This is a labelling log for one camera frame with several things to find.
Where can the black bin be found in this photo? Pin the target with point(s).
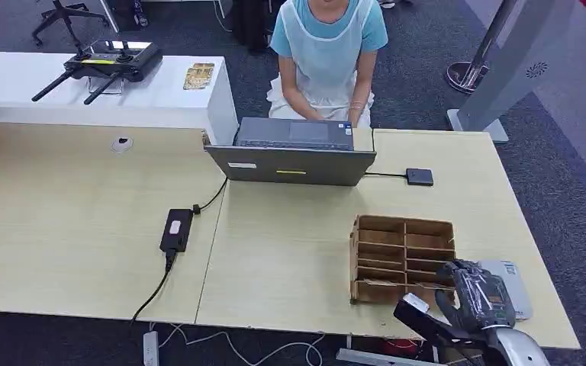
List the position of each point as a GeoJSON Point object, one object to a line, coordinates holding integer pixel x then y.
{"type": "Point", "coordinates": [252, 25]}

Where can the standing person's feet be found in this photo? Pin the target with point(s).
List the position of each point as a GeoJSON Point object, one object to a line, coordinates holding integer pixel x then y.
{"type": "Point", "coordinates": [389, 4]}

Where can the clear controller stand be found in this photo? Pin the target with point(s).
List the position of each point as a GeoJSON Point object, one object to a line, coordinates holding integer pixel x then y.
{"type": "Point", "coordinates": [103, 88]}

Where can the person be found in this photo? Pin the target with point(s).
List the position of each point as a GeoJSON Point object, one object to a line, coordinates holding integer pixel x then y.
{"type": "Point", "coordinates": [326, 55]}

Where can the metal desk foot bar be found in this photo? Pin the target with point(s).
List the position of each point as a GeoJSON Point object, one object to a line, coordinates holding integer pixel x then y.
{"type": "Point", "coordinates": [374, 358]}

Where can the small black usb hub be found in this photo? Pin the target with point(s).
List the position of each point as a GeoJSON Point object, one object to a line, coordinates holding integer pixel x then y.
{"type": "Point", "coordinates": [419, 177]}

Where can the black laptop power adapter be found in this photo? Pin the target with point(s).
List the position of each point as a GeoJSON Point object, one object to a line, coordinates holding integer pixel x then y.
{"type": "Point", "coordinates": [175, 231]}

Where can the white card with blue print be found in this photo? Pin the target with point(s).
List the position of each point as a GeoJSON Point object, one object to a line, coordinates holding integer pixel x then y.
{"type": "Point", "coordinates": [519, 288]}

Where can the red object under desk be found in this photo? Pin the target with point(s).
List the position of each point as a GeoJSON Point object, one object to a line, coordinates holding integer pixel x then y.
{"type": "Point", "coordinates": [401, 347]}

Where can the white side table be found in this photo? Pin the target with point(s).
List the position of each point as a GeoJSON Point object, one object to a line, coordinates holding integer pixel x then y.
{"type": "Point", "coordinates": [30, 96]}

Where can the wooden compartment card box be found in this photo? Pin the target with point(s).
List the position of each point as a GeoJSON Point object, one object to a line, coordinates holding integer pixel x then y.
{"type": "Point", "coordinates": [389, 257]}

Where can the black remote controller with antennas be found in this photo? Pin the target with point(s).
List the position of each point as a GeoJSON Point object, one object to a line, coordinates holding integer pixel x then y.
{"type": "Point", "coordinates": [116, 61]}

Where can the chrome stanchion post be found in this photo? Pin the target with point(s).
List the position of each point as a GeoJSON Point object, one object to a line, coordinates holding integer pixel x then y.
{"type": "Point", "coordinates": [470, 73]}

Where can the white power strip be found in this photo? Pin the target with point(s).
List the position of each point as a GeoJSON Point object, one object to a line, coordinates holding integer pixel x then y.
{"type": "Point", "coordinates": [150, 349]}

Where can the grey kiosk stand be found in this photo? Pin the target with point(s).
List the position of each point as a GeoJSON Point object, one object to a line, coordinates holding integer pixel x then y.
{"type": "Point", "coordinates": [515, 76]}

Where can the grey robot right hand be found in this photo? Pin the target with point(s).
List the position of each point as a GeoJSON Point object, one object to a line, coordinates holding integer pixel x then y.
{"type": "Point", "coordinates": [480, 298]}

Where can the black office chair base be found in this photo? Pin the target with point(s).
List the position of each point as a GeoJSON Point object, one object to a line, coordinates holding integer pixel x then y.
{"type": "Point", "coordinates": [63, 15]}

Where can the grey open laptop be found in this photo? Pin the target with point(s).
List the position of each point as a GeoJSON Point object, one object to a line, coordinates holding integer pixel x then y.
{"type": "Point", "coordinates": [293, 166]}

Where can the yellowish printed card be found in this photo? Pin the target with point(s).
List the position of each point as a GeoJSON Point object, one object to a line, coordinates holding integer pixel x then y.
{"type": "Point", "coordinates": [199, 76]}

